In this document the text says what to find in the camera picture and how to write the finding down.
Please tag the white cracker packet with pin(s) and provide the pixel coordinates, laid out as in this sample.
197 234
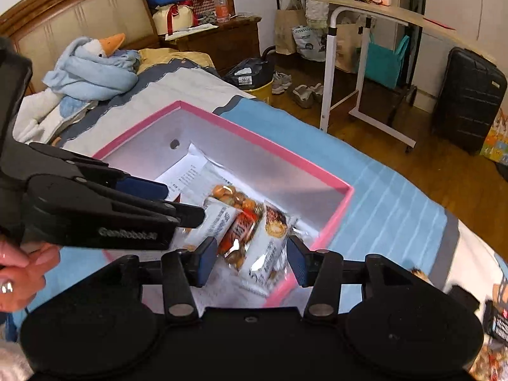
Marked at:
266 246

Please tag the white goose plush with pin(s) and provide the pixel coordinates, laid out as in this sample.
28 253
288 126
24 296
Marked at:
99 47

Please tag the white frame rolling table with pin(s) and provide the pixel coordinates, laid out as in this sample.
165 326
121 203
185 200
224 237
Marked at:
381 12

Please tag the white sneaker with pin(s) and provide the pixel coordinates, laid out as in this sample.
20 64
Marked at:
281 83

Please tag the wooden padded headboard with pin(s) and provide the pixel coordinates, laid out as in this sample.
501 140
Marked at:
59 20

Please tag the pink cardboard box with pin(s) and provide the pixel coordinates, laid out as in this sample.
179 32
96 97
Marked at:
246 147

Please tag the person's left hand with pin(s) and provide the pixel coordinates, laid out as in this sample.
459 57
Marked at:
22 274

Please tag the yellow pillow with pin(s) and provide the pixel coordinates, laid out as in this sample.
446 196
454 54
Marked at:
170 57

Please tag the colourful cartoon print box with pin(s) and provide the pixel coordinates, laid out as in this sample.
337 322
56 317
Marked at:
496 139

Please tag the yellow bin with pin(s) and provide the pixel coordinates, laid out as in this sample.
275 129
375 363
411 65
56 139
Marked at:
264 91

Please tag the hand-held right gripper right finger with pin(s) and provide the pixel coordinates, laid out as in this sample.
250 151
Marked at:
297 262

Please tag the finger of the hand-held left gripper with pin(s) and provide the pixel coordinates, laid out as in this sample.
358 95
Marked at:
143 188
186 216

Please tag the white silver printed packet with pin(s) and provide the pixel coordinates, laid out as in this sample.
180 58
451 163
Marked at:
186 174

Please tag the black plastic bag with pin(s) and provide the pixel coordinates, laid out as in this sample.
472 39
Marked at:
250 71

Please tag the teal tote bag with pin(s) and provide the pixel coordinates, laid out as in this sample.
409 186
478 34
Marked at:
383 65

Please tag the white paper sheet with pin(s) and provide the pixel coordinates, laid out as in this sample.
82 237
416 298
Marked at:
190 31

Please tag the black suitcase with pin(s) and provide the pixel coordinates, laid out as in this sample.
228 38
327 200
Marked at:
468 99

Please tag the white printed shopping bag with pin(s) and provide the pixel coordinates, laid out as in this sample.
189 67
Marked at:
309 43

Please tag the white fuzzy cloth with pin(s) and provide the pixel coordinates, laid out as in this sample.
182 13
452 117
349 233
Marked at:
12 361

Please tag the black white snack packet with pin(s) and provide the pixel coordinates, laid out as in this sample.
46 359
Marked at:
498 321

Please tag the wooden nightstand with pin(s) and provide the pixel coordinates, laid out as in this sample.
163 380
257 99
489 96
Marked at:
222 43

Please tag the clear mixed nut snack bag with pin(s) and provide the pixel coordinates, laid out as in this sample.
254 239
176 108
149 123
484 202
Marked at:
230 196

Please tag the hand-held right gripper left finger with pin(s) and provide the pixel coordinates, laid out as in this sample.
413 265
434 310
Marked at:
207 260

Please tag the light blue blanket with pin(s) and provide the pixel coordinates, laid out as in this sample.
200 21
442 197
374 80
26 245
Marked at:
95 75

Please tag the white striped snack packet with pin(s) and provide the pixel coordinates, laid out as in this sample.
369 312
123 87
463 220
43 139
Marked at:
216 226

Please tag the orange drink bottle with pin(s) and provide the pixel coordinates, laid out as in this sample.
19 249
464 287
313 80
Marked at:
222 8

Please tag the red envelope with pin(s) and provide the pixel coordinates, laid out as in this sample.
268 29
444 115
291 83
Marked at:
438 23

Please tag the brown paper bag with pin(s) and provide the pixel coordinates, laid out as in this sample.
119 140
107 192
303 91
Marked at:
285 31
349 47

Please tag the beige shoe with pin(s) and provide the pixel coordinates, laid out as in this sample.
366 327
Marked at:
303 96
317 91

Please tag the patterned cloth pouch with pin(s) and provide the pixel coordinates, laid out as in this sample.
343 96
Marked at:
207 16

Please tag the cream gift box red ribbon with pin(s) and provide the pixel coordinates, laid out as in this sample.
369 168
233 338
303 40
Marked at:
178 20

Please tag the orange snack packet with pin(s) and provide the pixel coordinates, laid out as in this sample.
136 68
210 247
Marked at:
492 359

